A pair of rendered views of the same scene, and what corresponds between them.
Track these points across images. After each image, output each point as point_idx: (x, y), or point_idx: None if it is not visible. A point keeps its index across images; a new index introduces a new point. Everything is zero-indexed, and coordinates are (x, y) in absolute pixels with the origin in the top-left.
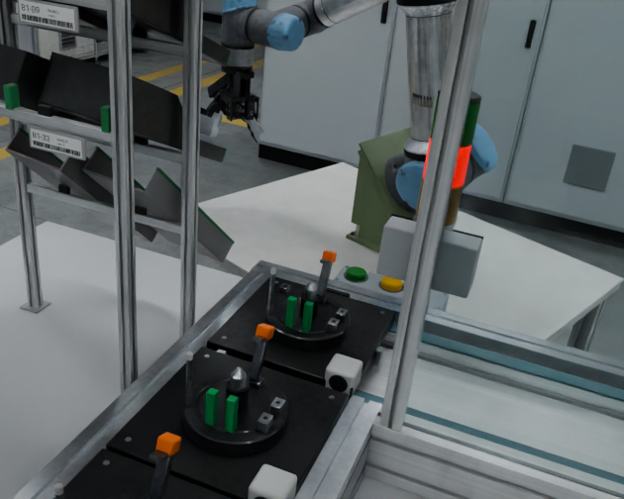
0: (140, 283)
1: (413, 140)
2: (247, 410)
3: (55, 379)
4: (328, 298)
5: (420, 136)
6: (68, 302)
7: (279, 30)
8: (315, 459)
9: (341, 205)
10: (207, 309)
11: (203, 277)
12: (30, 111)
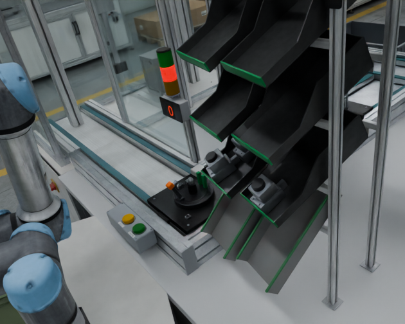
0: (255, 314)
1: (52, 202)
2: None
3: (315, 238)
4: (175, 199)
5: (52, 194)
6: (309, 301)
7: (50, 230)
8: None
9: None
10: (220, 276)
11: (207, 312)
12: None
